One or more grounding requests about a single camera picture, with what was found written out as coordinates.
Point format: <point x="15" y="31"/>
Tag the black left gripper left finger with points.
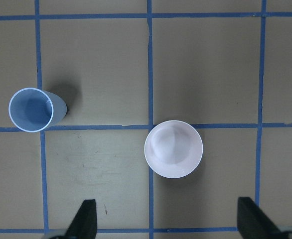
<point x="84" y="224"/>

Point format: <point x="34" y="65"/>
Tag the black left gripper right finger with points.
<point x="252" y="223"/>

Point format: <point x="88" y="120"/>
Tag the blue cup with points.
<point x="34" y="110"/>

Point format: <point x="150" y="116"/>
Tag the pink bowl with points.
<point x="173" y="149"/>

